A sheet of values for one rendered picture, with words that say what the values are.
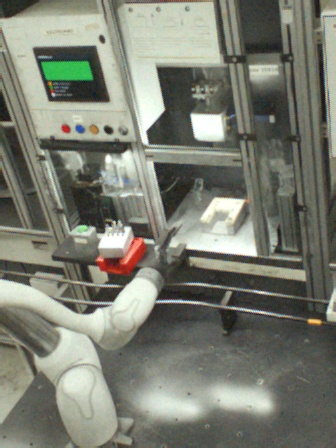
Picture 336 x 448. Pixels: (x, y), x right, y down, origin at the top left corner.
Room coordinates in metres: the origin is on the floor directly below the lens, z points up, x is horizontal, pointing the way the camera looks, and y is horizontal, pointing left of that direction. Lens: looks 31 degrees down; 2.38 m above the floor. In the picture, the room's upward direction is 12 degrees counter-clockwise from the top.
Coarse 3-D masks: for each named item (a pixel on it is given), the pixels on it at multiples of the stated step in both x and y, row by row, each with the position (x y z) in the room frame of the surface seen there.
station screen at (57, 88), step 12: (48, 60) 2.18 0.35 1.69; (60, 60) 2.16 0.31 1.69; (72, 60) 2.13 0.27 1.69; (84, 60) 2.11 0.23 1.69; (48, 84) 2.19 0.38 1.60; (60, 84) 2.17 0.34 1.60; (72, 84) 2.15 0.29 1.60; (84, 84) 2.12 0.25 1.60; (96, 84) 2.10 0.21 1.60; (60, 96) 2.18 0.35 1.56; (72, 96) 2.15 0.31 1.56; (84, 96) 2.13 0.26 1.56; (96, 96) 2.11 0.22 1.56
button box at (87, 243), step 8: (88, 232) 2.10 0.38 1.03; (80, 240) 2.10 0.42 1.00; (88, 240) 2.08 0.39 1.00; (96, 240) 2.12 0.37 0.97; (80, 248) 2.11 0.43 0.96; (88, 248) 2.09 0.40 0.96; (96, 248) 2.10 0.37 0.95; (80, 256) 2.11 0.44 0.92; (88, 256) 2.09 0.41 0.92; (96, 256) 2.09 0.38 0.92
